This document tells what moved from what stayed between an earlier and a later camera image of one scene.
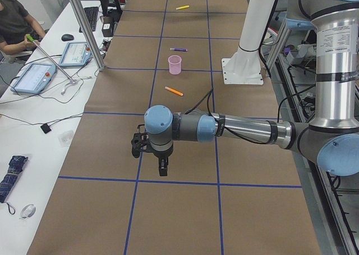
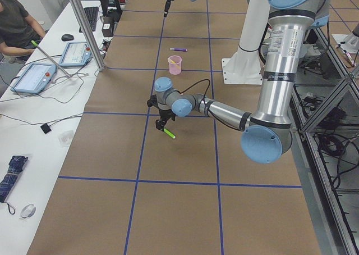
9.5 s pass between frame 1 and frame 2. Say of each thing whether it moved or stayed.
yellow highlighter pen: moved
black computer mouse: stayed
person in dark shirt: stayed
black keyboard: stayed
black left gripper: moved
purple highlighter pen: stayed
